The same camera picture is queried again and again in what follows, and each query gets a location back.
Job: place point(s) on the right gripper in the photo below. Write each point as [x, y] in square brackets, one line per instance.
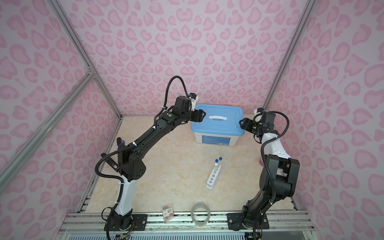
[247, 121]

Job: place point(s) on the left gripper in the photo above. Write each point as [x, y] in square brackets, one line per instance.
[198, 116]

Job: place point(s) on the blue bin lid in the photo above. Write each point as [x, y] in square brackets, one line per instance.
[219, 120]

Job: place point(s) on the white plastic storage bin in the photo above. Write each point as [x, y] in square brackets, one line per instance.
[217, 140]

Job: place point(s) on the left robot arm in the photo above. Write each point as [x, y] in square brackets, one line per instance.
[126, 165]

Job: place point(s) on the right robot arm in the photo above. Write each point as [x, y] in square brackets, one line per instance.
[279, 176]

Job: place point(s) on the white test tube rack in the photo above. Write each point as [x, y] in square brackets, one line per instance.
[212, 180]

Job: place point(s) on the blue lighter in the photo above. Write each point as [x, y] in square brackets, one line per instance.
[120, 142]

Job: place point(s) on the small clear slide box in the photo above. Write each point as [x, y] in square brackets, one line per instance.
[168, 213]

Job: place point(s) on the clear tape roll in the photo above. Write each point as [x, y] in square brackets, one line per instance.
[200, 214]

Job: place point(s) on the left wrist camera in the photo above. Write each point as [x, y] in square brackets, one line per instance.
[194, 98]

